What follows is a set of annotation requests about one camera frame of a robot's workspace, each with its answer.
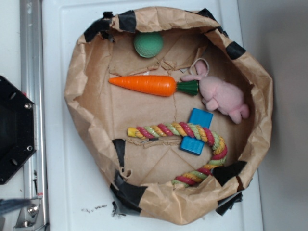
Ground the white plastic tray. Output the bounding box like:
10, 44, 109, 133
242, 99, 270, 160
42, 0, 263, 231

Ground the aluminium extrusion rail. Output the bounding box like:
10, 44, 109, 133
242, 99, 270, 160
14, 0, 50, 231

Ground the orange plastic toy carrot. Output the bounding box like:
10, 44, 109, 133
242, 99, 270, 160
109, 75, 199, 97

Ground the grey braided cable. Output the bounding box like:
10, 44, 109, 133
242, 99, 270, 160
0, 198, 32, 215

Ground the brown paper bag bin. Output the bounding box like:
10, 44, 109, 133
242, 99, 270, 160
64, 7, 273, 225

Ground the pink plush bunny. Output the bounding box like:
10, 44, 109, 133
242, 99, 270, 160
181, 58, 250, 124

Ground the green rubber ball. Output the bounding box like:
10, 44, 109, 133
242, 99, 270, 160
133, 32, 164, 58

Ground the multicolour braided rope toy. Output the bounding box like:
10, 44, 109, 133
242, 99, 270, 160
127, 122, 228, 188

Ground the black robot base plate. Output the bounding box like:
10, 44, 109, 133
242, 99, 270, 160
0, 76, 36, 185

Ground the blue wooden block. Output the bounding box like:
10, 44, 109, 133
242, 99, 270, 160
179, 108, 214, 156

